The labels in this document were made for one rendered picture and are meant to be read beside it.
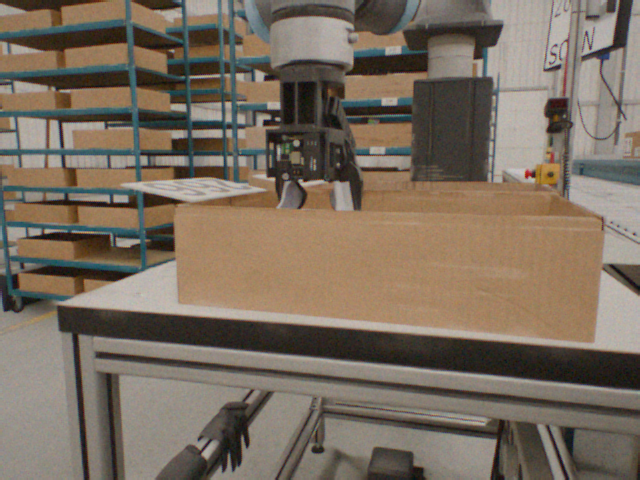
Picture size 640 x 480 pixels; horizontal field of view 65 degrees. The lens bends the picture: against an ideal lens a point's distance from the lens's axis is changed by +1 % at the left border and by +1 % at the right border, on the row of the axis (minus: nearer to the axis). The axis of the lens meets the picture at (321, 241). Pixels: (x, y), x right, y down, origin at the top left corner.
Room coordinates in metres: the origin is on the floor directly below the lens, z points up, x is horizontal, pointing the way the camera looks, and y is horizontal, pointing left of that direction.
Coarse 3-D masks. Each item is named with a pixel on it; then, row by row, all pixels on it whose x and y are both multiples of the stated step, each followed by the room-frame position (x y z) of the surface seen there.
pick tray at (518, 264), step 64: (320, 192) 0.74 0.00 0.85; (384, 192) 0.71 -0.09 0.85; (448, 192) 0.68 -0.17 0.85; (192, 256) 0.48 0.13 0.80; (256, 256) 0.46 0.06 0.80; (320, 256) 0.44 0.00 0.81; (384, 256) 0.43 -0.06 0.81; (448, 256) 0.41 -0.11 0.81; (512, 256) 0.40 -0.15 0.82; (576, 256) 0.39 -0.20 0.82; (384, 320) 0.43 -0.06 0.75; (448, 320) 0.41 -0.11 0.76; (512, 320) 0.40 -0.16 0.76; (576, 320) 0.39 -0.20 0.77
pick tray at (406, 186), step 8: (320, 184) 0.91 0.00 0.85; (328, 184) 0.96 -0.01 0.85; (368, 184) 1.03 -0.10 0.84; (376, 184) 1.03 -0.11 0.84; (384, 184) 1.03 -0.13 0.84; (392, 184) 1.02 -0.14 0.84; (400, 184) 1.02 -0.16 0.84; (408, 184) 1.01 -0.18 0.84; (416, 184) 1.01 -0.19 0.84; (424, 184) 1.00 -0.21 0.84; (432, 184) 1.00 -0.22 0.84; (440, 184) 1.00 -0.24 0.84; (448, 184) 0.99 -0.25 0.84; (456, 184) 0.99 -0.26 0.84; (464, 184) 0.98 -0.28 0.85; (472, 184) 0.98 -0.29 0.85; (480, 184) 0.97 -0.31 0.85; (488, 184) 0.97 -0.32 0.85; (496, 184) 0.97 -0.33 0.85; (504, 184) 0.96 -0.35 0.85; (512, 184) 0.96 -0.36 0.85; (520, 184) 0.95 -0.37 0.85; (528, 184) 0.95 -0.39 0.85; (536, 184) 0.92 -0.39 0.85; (456, 192) 0.72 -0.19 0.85; (464, 192) 0.71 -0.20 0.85; (472, 192) 0.71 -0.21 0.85; (480, 192) 0.71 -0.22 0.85; (488, 192) 0.70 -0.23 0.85; (512, 192) 0.70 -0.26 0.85; (520, 192) 0.69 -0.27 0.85; (528, 192) 0.69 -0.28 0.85; (536, 192) 0.69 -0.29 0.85; (544, 192) 0.69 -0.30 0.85; (552, 192) 0.68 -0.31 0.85; (560, 192) 0.69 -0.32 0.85
